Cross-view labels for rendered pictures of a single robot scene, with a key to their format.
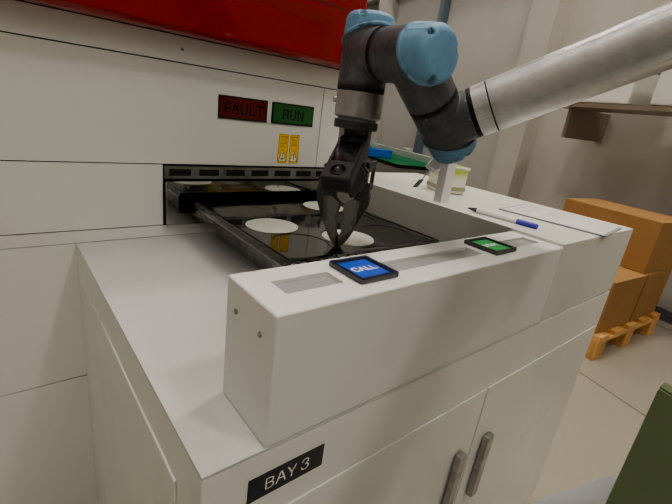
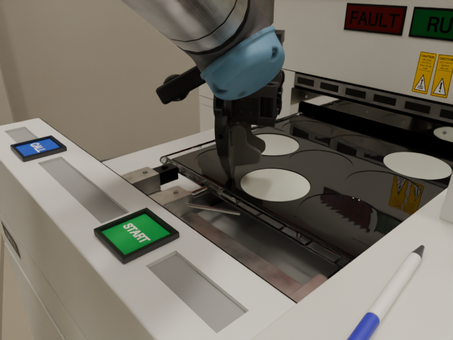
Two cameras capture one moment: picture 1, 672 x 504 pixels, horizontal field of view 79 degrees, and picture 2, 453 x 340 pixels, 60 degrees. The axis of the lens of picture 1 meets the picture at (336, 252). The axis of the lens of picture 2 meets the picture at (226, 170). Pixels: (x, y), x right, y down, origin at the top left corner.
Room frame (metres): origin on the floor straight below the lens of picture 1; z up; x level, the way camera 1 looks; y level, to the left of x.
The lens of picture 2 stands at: (0.68, -0.52, 1.17)
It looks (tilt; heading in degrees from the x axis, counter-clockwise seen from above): 26 degrees down; 90
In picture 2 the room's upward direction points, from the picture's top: straight up
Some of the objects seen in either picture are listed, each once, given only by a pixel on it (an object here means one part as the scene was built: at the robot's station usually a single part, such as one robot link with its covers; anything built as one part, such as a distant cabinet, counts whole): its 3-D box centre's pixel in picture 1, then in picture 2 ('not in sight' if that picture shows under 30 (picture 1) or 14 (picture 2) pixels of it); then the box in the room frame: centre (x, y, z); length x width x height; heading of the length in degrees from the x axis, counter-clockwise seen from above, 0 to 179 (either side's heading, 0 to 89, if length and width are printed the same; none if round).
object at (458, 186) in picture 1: (447, 178); not in sight; (1.05, -0.25, 1.00); 0.07 x 0.07 x 0.07; 15
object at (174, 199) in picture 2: not in sight; (160, 207); (0.59, -0.07, 0.89); 0.08 x 0.03 x 0.03; 41
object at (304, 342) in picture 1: (427, 305); (88, 237); (0.52, -0.13, 0.89); 0.55 x 0.09 x 0.14; 131
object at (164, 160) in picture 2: (372, 251); (237, 202); (0.70, -0.06, 0.90); 0.38 x 0.01 x 0.01; 131
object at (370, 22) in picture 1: (367, 54); not in sight; (0.70, -0.01, 1.21); 0.09 x 0.08 x 0.11; 37
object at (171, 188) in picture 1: (258, 199); (378, 131); (0.98, 0.20, 0.89); 0.44 x 0.02 x 0.10; 131
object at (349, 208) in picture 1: (351, 220); (240, 155); (0.70, -0.02, 0.95); 0.06 x 0.03 x 0.09; 166
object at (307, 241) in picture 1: (313, 222); (319, 163); (0.83, 0.05, 0.90); 0.34 x 0.34 x 0.01; 42
